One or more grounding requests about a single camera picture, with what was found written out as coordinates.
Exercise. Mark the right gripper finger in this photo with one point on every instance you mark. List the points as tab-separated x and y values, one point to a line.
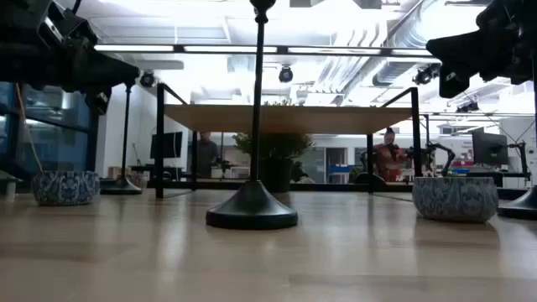
457	44
465	60

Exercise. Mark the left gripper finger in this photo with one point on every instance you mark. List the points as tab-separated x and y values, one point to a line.
105	84
109	67

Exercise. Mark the dark blue patterned candle tin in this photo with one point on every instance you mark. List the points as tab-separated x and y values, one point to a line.
65	189

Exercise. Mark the light blue patterned candle tin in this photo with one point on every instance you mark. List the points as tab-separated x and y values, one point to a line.
455	199

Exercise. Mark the short black candlestick holder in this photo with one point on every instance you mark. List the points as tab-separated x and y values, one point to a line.
379	180

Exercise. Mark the tall black candlestick holder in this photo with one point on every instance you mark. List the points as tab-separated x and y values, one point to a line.
251	209

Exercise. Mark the background black robot arm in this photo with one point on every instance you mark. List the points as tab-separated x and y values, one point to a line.
449	153

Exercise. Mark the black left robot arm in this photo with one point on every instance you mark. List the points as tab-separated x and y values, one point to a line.
10	63

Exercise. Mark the brown patterned candle tin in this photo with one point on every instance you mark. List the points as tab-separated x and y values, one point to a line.
142	179

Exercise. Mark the black monitor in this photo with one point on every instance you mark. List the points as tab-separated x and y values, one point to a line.
172	144
490	149

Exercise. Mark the black monitor stand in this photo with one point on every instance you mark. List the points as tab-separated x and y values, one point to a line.
172	168

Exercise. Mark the black desk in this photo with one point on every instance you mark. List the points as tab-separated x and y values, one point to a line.
486	175

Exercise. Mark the overhead light bar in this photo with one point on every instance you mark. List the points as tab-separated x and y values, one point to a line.
230	49

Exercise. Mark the person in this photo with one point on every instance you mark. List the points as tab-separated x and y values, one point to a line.
298	172
388	161
206	155

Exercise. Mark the green potted plant black pot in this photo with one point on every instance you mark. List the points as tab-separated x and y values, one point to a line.
289	147

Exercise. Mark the black overhead camera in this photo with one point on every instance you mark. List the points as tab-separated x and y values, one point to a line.
285	74

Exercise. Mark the black aluminium table frame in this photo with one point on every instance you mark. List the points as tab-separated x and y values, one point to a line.
335	187

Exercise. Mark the wooden shelf black metal frame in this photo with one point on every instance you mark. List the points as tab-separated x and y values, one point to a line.
285	119

